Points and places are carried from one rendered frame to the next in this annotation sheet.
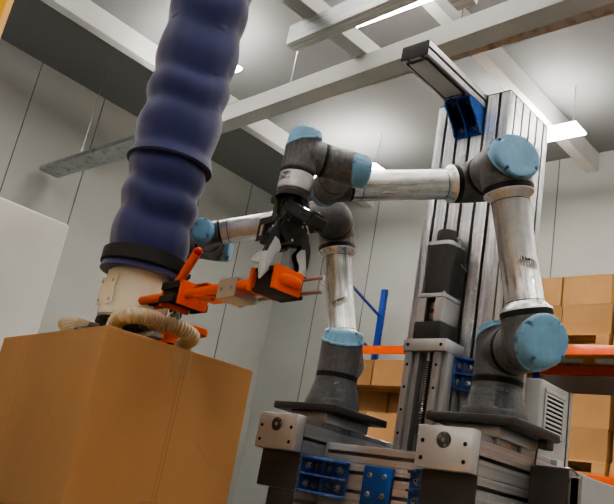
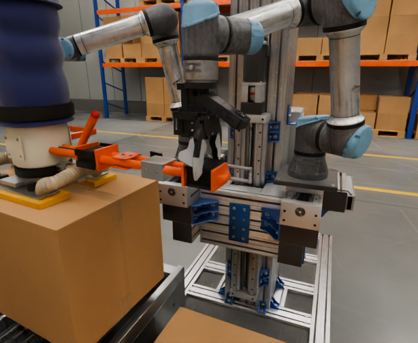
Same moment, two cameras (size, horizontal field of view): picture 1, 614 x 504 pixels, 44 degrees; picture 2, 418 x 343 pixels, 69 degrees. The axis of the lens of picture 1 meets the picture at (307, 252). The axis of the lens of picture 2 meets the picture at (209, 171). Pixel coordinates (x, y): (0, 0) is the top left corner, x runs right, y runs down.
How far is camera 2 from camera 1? 1.12 m
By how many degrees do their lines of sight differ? 43
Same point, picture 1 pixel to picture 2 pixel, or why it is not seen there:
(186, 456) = (137, 256)
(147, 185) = (8, 42)
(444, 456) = (301, 221)
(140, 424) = (106, 267)
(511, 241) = (348, 74)
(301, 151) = (207, 37)
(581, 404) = not seen: hidden behind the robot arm
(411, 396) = (243, 149)
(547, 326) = (365, 135)
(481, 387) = (306, 161)
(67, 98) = not seen: outside the picture
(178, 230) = (58, 79)
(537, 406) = not seen: hidden behind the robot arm
